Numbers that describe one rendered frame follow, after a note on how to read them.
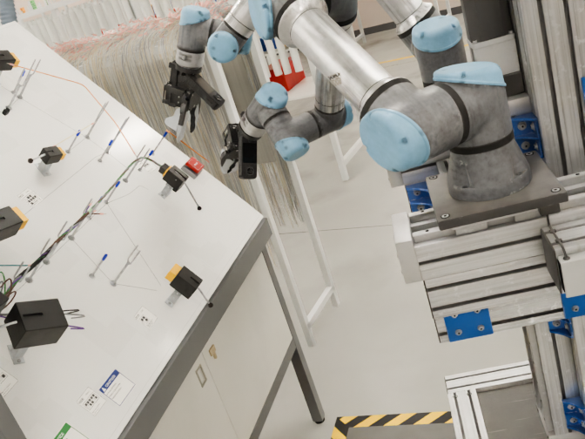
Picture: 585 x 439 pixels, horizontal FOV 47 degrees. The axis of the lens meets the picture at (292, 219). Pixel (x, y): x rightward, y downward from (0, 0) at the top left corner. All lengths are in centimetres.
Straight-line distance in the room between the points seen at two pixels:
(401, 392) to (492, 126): 166
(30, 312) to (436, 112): 84
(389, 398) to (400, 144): 171
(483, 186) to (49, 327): 86
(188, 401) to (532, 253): 94
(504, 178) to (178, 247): 101
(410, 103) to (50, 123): 122
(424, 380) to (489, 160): 163
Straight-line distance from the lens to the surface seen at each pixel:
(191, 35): 185
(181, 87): 192
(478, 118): 121
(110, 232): 186
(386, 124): 113
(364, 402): 273
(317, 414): 268
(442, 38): 169
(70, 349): 158
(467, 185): 128
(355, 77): 124
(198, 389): 186
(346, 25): 153
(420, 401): 267
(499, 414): 224
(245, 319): 213
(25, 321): 140
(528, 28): 140
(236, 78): 305
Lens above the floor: 169
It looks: 22 degrees down
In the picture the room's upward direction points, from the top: 18 degrees counter-clockwise
